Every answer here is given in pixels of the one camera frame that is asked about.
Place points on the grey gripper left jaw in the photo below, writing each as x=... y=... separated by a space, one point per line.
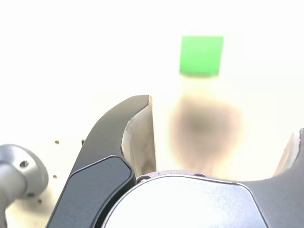
x=99 y=147

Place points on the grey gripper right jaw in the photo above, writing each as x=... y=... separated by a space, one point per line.
x=190 y=204

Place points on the green cube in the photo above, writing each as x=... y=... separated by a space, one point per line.
x=201 y=55

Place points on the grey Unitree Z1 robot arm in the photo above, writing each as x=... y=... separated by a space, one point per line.
x=14 y=166

